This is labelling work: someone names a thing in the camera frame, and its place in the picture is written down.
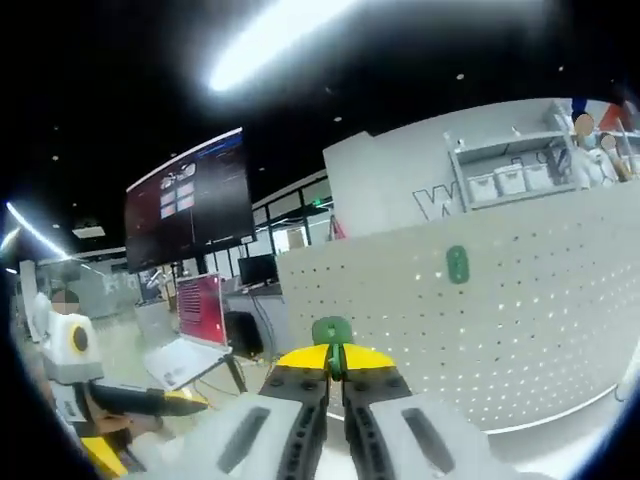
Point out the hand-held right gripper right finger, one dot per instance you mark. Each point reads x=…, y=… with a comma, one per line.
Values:
x=400, y=430

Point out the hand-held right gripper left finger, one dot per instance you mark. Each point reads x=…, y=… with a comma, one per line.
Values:
x=280, y=430

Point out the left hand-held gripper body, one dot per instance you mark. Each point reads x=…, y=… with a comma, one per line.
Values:
x=67, y=350

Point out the green hook assembly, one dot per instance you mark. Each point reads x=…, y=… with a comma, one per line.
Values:
x=331, y=332
x=458, y=264

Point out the white perforated mounting plate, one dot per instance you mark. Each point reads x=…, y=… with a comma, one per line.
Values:
x=500, y=330

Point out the person's left hand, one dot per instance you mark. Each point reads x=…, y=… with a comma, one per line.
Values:
x=127, y=425

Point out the black laptop stand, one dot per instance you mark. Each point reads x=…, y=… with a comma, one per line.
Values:
x=236, y=372

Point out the laptop with red screen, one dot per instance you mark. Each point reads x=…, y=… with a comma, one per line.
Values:
x=200, y=320

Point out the ceiling light strip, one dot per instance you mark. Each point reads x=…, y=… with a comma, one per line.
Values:
x=37, y=232
x=275, y=45

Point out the black desktop monitor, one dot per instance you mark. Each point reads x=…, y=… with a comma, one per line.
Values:
x=257, y=270

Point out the white storage bin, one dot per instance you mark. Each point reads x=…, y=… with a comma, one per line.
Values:
x=537, y=177
x=510, y=181
x=482, y=189

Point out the white shelf rack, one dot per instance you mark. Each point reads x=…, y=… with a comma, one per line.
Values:
x=505, y=150

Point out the large wall screen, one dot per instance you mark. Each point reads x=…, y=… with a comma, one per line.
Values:
x=187, y=205

